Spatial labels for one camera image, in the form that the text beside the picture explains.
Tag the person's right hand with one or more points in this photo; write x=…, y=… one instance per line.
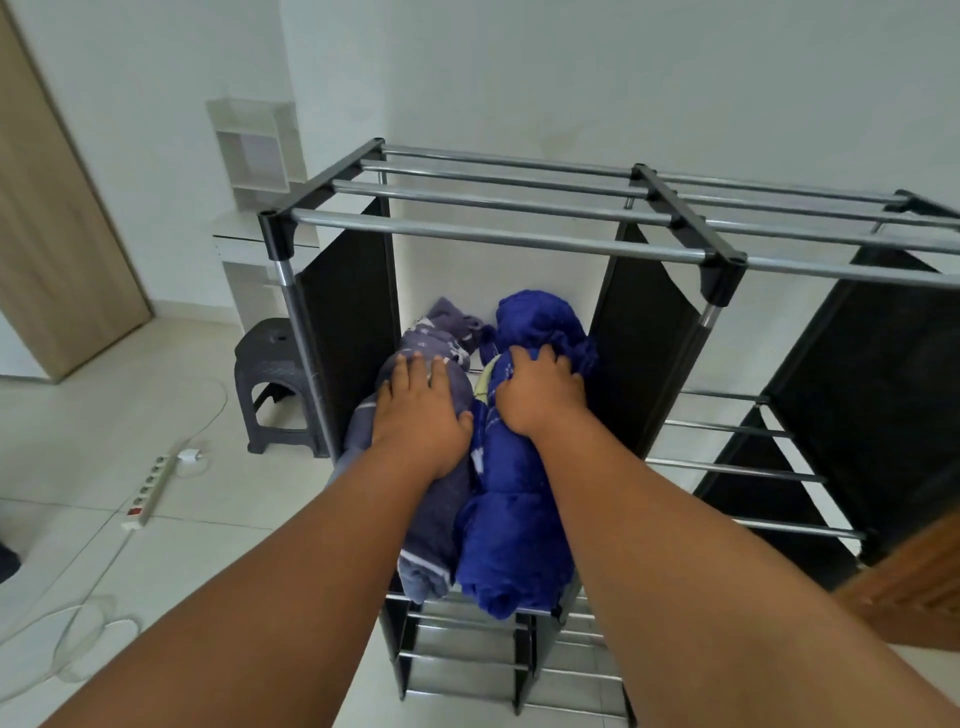
x=540, y=397

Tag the person's left hand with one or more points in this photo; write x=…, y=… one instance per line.
x=420, y=427

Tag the person's left thumb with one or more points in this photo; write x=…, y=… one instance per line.
x=466, y=429

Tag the person's left middle finger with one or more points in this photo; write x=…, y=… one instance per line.
x=420, y=379

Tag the person's left little finger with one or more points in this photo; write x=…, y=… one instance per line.
x=383, y=391

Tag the person's right thumb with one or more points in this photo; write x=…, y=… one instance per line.
x=506, y=382

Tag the grey-purple patterned cloth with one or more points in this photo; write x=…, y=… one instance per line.
x=435, y=517

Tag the blue cloth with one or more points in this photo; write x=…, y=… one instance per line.
x=517, y=525

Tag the person's left forearm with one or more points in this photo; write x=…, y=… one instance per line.
x=270, y=600

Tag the person's right forearm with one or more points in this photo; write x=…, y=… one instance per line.
x=705, y=592

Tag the pale yellow cloth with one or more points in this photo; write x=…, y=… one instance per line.
x=487, y=379

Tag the black fabric rack panel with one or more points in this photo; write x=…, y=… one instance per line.
x=349, y=322
x=637, y=337
x=870, y=420

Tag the dark grey plastic stool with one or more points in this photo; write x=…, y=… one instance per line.
x=274, y=375

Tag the metal tube wardrobe rack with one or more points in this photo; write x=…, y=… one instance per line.
x=525, y=238

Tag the white desk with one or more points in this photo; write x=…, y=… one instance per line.
x=247, y=262

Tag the white charger adapter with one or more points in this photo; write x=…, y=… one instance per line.
x=190, y=456

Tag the white power strip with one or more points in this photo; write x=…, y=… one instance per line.
x=150, y=491

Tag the white shelf organiser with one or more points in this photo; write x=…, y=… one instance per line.
x=259, y=150

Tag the wooden door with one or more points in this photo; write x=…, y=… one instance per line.
x=60, y=225

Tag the dark object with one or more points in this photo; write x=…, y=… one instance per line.
x=7, y=562

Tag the brown wooden furniture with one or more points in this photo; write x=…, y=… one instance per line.
x=911, y=585

